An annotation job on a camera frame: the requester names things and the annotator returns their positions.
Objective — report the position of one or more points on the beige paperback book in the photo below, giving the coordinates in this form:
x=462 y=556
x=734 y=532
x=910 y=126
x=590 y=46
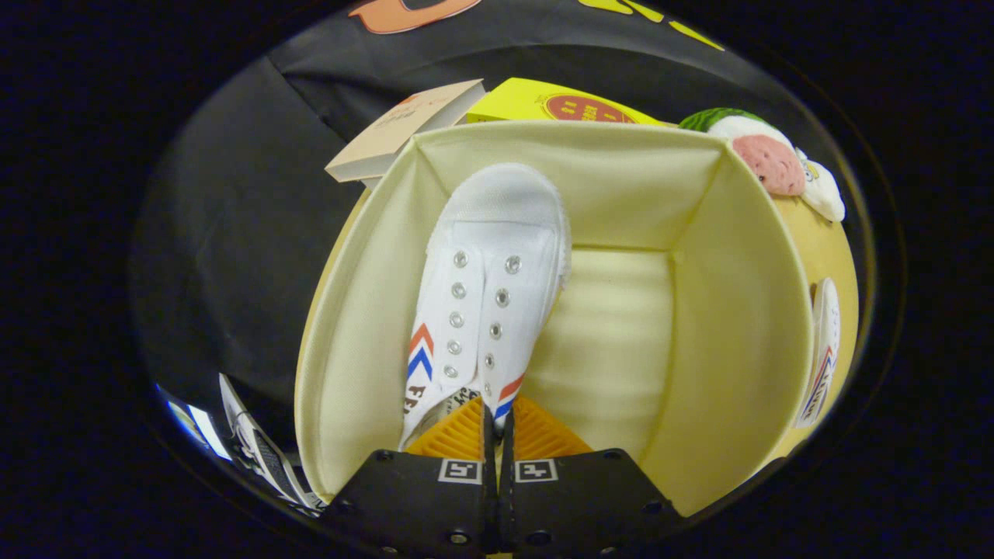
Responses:
x=396 y=128

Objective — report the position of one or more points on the yellow book with red circle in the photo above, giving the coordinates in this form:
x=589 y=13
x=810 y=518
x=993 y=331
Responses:
x=520 y=105

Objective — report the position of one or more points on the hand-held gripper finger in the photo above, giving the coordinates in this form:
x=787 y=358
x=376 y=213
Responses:
x=507 y=442
x=488 y=439

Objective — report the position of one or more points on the watermelon slice plush toy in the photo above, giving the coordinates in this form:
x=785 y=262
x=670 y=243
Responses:
x=769 y=163

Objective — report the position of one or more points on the white canvas shoe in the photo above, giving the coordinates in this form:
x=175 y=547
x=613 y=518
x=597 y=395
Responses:
x=825 y=341
x=489 y=233

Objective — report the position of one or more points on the small white plush toy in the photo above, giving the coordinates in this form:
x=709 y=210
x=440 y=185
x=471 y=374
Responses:
x=823 y=190

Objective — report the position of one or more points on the cream fabric storage box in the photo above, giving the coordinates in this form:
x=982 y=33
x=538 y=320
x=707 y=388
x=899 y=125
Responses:
x=699 y=349

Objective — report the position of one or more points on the white and black equipment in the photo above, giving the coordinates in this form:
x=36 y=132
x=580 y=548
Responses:
x=260 y=450

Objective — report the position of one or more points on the computer monitor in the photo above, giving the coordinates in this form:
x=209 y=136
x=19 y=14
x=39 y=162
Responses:
x=198 y=431

